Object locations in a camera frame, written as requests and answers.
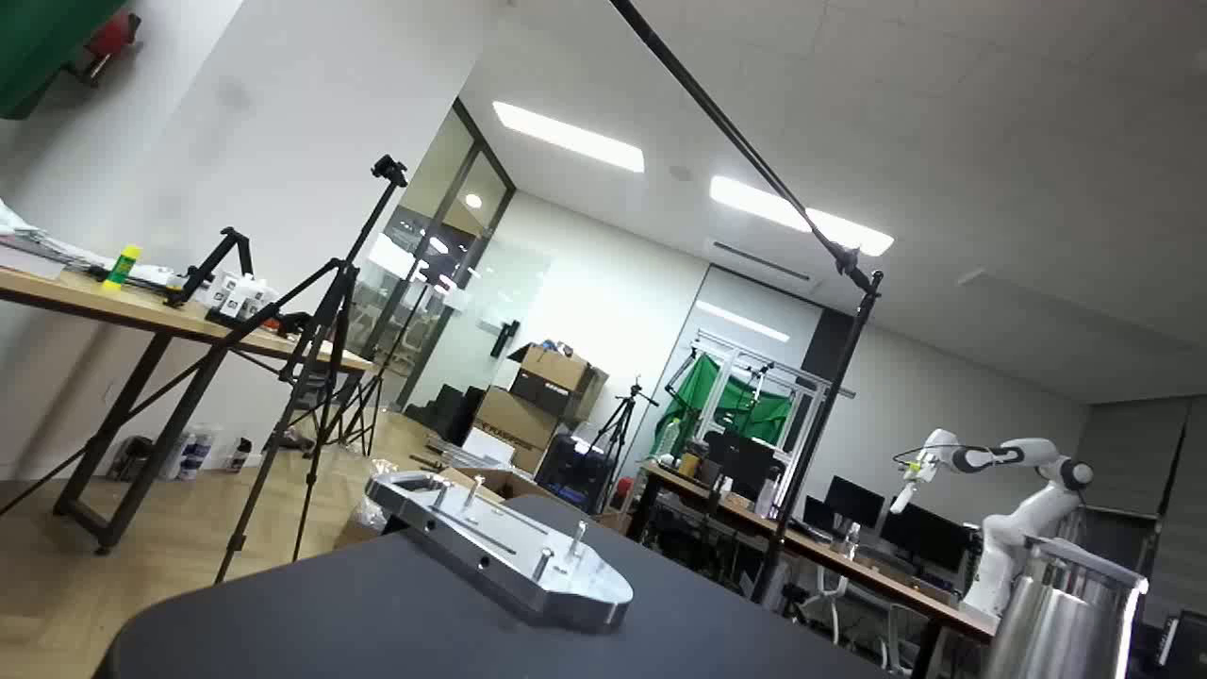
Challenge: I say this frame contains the small green bottle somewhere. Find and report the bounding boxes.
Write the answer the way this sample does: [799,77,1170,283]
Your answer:
[102,242,143,293]

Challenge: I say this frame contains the cardboard box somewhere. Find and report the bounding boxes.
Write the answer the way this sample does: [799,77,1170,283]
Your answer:
[472,385,558,452]
[511,341,608,396]

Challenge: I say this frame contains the short black tripod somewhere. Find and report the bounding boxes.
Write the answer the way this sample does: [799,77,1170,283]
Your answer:
[589,381,655,470]

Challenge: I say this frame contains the green hanging cloth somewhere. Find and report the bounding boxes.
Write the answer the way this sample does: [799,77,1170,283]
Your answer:
[652,350,728,455]
[713,372,797,444]

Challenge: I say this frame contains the black computer monitor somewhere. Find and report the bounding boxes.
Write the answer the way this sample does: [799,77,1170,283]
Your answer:
[879,502,977,573]
[822,470,886,533]
[700,425,777,502]

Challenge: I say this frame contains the rectangular ceiling light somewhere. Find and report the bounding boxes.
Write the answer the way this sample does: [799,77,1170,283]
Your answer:
[491,98,650,177]
[705,172,899,260]

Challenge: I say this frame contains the silver metal plate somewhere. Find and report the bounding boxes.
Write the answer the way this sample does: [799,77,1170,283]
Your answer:
[362,467,638,635]

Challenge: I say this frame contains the black boom stand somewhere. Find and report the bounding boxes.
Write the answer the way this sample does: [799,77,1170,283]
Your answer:
[611,0,886,607]

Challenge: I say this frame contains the tall black tripod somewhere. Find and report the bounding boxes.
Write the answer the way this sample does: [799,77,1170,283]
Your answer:
[211,150,415,587]

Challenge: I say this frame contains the long wooden desk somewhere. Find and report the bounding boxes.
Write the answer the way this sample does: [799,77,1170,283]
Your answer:
[635,465,994,649]

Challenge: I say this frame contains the small black tabletop tripod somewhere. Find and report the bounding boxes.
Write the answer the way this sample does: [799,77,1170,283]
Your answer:
[167,224,256,314]

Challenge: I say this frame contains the wooden table with black legs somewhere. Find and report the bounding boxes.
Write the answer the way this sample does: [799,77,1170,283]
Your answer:
[0,264,377,560]

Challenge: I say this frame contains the red object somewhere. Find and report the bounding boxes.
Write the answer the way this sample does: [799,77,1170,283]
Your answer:
[76,11,143,86]

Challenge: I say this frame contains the green board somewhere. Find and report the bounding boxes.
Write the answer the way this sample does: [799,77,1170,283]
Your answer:
[0,0,129,123]

